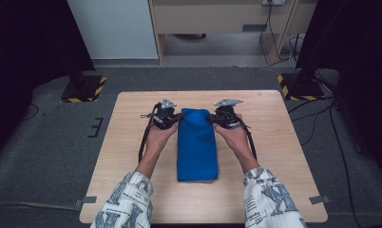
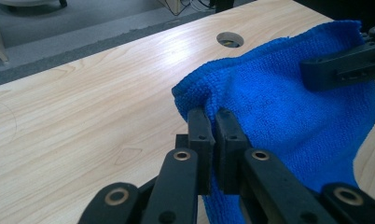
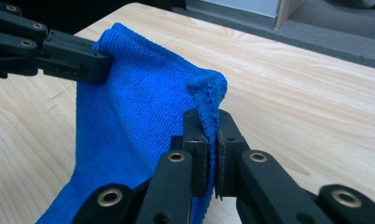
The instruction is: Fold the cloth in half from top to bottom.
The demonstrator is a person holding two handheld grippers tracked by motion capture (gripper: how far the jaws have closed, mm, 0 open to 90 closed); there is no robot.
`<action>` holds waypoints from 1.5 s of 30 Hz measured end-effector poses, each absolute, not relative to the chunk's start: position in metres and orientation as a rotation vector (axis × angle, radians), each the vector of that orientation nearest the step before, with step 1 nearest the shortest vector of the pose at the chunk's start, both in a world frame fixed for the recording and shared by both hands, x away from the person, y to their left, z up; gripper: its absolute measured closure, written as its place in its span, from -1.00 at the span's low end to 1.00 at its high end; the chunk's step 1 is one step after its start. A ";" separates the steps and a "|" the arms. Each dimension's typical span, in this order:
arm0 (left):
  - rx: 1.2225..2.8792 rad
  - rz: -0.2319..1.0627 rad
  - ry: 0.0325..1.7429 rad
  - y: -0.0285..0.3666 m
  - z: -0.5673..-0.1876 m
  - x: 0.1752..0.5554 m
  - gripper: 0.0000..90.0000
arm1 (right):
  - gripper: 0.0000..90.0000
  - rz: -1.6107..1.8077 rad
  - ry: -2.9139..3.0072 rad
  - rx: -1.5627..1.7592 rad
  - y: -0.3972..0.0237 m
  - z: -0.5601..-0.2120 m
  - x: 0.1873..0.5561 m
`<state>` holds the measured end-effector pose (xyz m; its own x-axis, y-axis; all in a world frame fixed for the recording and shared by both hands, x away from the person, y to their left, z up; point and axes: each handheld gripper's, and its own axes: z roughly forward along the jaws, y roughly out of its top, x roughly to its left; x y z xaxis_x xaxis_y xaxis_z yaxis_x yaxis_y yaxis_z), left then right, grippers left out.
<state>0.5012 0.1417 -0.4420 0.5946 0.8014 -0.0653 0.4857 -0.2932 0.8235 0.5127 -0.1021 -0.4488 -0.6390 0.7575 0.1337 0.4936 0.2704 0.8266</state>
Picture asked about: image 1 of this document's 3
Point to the black stand with striped base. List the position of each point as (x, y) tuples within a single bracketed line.
[(301, 88), (84, 90)]

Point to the grey tape strip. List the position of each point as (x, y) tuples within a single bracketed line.
[(320, 199), (86, 201)]

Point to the person's left hand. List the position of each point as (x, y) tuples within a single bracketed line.
[(159, 139)]

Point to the white panel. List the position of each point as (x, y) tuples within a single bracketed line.
[(113, 28)]

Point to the blue cloth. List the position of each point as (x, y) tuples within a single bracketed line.
[(197, 148)]

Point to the person's right hand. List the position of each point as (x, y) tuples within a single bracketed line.
[(235, 139)]

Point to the light wooden cabinet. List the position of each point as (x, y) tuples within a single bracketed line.
[(217, 17)]

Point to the white power strip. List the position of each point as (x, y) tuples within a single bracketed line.
[(273, 2)]

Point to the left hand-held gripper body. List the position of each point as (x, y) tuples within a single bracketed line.
[(163, 117)]

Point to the black curtain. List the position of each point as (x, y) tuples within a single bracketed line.
[(27, 57), (357, 63)]

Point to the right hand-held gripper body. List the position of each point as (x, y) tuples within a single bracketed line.
[(228, 117)]

